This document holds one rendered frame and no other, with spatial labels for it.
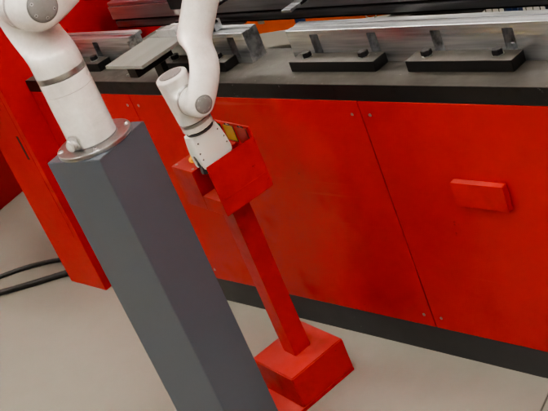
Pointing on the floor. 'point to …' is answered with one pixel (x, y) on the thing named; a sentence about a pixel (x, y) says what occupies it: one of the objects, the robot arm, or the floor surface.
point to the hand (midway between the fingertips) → (225, 175)
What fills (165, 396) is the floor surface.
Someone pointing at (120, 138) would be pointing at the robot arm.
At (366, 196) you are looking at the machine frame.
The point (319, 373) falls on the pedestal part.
